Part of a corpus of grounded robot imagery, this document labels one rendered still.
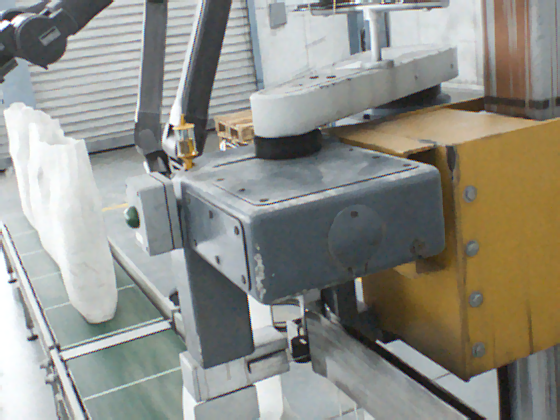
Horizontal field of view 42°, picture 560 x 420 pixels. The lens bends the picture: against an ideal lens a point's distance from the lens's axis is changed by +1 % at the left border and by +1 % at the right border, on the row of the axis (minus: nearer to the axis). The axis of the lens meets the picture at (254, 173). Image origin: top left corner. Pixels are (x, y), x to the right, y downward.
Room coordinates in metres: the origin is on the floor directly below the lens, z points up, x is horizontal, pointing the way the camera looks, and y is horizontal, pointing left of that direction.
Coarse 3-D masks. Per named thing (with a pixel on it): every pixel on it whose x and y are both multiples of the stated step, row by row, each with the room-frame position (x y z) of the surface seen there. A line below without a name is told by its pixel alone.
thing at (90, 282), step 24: (48, 144) 2.83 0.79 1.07; (72, 144) 2.65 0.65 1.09; (48, 168) 2.88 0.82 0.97; (72, 168) 2.65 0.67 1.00; (48, 192) 2.93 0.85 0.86; (72, 192) 2.65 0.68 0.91; (96, 192) 2.77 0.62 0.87; (72, 216) 2.67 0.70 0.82; (96, 216) 2.70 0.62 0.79; (72, 240) 2.66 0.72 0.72; (96, 240) 2.69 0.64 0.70; (72, 264) 2.67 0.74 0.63; (96, 264) 2.69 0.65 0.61; (72, 288) 2.68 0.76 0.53; (96, 288) 2.68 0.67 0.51; (96, 312) 2.67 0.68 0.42
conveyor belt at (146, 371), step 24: (168, 336) 2.45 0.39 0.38; (72, 360) 2.36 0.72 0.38; (96, 360) 2.34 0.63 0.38; (120, 360) 2.31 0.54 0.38; (144, 360) 2.29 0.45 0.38; (168, 360) 2.26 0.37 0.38; (96, 384) 2.17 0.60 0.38; (120, 384) 2.15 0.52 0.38; (144, 384) 2.12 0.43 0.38; (168, 384) 2.10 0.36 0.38; (96, 408) 2.02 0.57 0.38; (120, 408) 2.00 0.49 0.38; (144, 408) 1.98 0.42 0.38; (168, 408) 1.96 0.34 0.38
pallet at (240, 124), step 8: (240, 112) 7.20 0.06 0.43; (248, 112) 7.13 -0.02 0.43; (216, 120) 7.08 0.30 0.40; (224, 120) 6.88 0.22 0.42; (232, 120) 6.77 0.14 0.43; (240, 120) 6.73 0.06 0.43; (248, 120) 6.67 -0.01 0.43; (216, 128) 7.13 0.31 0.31; (224, 128) 7.07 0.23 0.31; (232, 128) 6.70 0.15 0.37; (240, 128) 6.39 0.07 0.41; (248, 128) 6.40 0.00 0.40; (232, 136) 6.70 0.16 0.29; (240, 136) 6.41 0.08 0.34; (248, 136) 6.39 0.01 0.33
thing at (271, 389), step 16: (256, 304) 1.12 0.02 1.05; (256, 320) 1.13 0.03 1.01; (272, 320) 1.08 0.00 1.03; (256, 384) 1.17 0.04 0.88; (272, 384) 1.10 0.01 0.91; (192, 400) 1.30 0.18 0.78; (272, 400) 1.11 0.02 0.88; (192, 416) 1.29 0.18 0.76; (272, 416) 1.10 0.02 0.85; (288, 416) 1.12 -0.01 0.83
